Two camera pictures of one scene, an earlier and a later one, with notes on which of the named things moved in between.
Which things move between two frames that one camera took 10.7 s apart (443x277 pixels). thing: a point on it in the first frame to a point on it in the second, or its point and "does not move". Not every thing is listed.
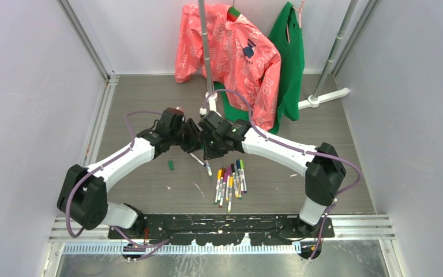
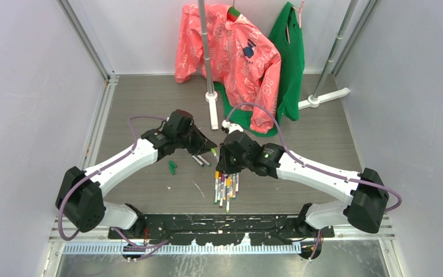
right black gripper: [209, 153] to [224, 166]
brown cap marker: [222, 172] does not move
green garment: [287, 37] does not move
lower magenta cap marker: [225, 177] does not move
